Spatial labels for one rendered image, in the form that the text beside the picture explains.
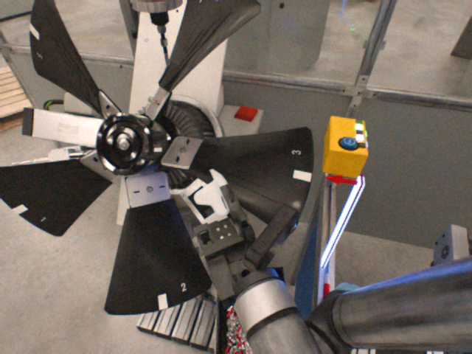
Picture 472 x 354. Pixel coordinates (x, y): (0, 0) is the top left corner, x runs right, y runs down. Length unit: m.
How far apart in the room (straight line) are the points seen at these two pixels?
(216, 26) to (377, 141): 1.01
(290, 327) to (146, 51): 0.78
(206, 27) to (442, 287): 0.52
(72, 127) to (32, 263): 1.37
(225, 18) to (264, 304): 0.47
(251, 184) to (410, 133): 0.99
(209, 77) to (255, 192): 0.41
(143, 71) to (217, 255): 0.62
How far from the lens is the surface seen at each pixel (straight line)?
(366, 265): 1.91
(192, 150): 0.60
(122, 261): 0.65
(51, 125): 0.91
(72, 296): 1.90
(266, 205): 0.52
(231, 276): 0.42
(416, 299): 0.34
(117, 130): 0.59
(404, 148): 1.46
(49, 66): 0.81
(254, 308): 0.39
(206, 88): 0.82
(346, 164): 0.84
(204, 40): 0.58
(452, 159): 1.55
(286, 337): 0.38
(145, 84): 0.90
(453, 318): 0.32
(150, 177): 0.64
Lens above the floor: 1.58
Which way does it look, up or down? 46 degrees down
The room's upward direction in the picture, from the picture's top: straight up
